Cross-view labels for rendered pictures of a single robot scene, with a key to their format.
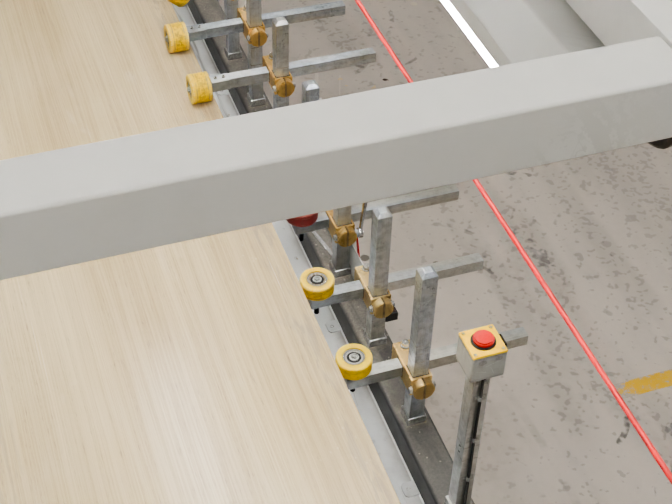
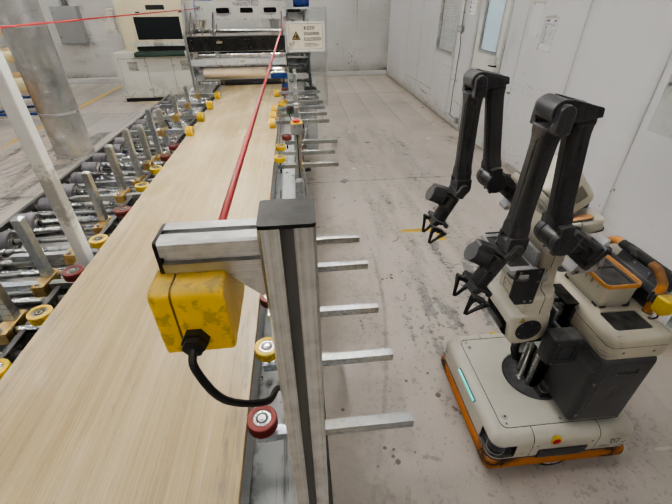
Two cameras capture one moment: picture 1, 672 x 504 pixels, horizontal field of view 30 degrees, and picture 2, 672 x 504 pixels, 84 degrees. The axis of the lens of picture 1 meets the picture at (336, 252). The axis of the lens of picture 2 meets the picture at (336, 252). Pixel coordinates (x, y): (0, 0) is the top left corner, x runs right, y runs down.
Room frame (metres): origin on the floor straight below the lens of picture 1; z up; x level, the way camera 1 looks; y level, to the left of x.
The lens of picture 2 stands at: (-0.58, -1.08, 1.82)
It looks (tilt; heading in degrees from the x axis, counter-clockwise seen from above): 34 degrees down; 15
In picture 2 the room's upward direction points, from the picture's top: 1 degrees counter-clockwise
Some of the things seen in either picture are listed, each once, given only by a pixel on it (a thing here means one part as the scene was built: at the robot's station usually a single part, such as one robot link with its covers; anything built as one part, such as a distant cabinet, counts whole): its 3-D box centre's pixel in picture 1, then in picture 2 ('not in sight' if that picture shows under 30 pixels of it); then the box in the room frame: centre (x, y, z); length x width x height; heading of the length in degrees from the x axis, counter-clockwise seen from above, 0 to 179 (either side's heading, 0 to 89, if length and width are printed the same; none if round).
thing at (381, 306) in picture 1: (373, 291); not in sight; (2.07, -0.09, 0.84); 0.14 x 0.06 x 0.05; 20
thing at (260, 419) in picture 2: not in sight; (264, 428); (-0.07, -0.74, 0.85); 0.08 x 0.08 x 0.11
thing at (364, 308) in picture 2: not in sight; (323, 312); (0.47, -0.75, 0.80); 0.43 x 0.03 x 0.04; 110
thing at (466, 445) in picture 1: (468, 441); (299, 169); (1.57, -0.28, 0.93); 0.05 x 0.05 x 0.45; 20
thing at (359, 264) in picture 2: not in sight; (319, 268); (0.70, -0.66, 0.83); 0.43 x 0.03 x 0.04; 110
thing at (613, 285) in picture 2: not in sight; (600, 278); (0.86, -1.81, 0.87); 0.23 x 0.15 x 0.11; 20
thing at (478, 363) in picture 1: (481, 354); (296, 128); (1.57, -0.28, 1.18); 0.07 x 0.07 x 0.08; 20
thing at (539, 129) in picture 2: not in sight; (529, 184); (0.46, -1.35, 1.41); 0.11 x 0.06 x 0.43; 20
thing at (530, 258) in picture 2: not in sight; (512, 260); (0.72, -1.43, 0.99); 0.28 x 0.16 x 0.22; 20
